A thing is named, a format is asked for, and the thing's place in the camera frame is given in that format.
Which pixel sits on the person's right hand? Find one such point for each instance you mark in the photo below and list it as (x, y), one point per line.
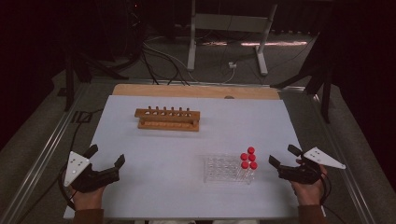
(308, 194)

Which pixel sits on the person's left hand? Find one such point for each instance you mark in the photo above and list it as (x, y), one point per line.
(88, 200)

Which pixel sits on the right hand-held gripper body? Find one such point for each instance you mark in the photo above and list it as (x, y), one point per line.
(300, 174)

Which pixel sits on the wooden test tube rack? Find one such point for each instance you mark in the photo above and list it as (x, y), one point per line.
(168, 125)

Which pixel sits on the grey metal stand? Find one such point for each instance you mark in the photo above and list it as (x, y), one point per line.
(230, 23)

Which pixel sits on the clear plastic tube rack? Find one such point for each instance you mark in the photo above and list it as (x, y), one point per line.
(221, 169)

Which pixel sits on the white plug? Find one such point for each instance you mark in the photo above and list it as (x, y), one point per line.
(232, 65)

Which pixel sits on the wooden table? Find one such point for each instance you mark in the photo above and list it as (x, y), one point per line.
(186, 91)

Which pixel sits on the aluminium frame rail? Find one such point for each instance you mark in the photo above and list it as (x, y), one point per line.
(358, 191)
(46, 152)
(211, 83)

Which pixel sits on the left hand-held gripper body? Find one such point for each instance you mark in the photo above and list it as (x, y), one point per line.
(93, 180)

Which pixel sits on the black tripod stand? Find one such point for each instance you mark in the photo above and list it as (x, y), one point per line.
(326, 102)
(69, 87)

